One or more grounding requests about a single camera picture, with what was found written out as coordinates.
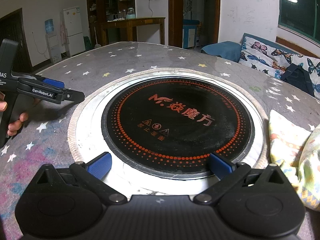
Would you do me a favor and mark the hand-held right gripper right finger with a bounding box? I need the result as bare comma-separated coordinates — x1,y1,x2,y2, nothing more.
194,152,288,204

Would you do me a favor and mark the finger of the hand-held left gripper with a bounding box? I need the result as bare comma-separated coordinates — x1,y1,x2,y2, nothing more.
41,78,65,89
19,79,86,105

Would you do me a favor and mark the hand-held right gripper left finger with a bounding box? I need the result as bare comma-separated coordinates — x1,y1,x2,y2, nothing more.
37,152,128,204

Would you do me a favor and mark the yellow patterned garment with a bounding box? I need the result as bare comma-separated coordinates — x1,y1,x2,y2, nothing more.
268,109,320,211

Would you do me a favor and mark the person's left hand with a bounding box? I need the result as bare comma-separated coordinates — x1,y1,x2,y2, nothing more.
0,92,29,136

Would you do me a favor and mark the dark wooden door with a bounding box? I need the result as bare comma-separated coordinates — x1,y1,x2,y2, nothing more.
0,8,33,73

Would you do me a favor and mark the white water dispenser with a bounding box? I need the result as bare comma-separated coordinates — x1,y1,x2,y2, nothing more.
46,32,62,62

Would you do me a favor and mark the round black induction cooker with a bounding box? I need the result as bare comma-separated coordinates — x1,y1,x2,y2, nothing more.
72,70,265,198

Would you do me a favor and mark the white refrigerator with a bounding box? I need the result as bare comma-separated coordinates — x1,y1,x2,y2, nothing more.
62,7,86,57

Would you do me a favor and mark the dark wooden shelf cabinet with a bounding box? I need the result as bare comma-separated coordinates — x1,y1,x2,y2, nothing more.
86,0,136,46

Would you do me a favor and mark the wooden side table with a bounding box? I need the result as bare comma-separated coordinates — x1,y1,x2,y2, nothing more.
100,17,166,47

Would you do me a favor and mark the blue cushion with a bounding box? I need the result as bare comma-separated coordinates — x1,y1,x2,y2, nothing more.
200,41,242,63

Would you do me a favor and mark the dark blue bag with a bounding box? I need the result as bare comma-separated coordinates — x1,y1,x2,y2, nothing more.
280,63,316,97

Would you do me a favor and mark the butterfly-printed sofa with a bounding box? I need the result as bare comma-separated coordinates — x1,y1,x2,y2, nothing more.
238,33,320,93

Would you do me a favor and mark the blue and white cabinet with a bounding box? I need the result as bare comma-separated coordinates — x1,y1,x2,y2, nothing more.
182,19,201,50

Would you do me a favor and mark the green-framed window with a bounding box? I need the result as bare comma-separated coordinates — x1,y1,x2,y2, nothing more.
277,0,320,40

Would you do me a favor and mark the white-handled broom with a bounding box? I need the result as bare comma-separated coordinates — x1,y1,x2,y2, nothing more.
93,22,102,49

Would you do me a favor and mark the dark wooden door frame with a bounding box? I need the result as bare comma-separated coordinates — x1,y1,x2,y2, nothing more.
168,0,221,48

